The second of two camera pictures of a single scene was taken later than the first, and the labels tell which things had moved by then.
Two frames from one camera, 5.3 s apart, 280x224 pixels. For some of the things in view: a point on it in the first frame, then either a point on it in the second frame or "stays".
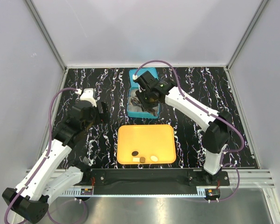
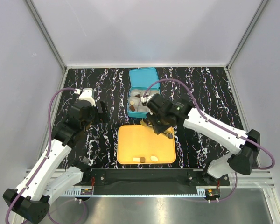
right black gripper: (139, 94) -> (157, 129)
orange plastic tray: (148, 140) stays
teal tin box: (135, 108) stays
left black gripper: (102, 117) stays
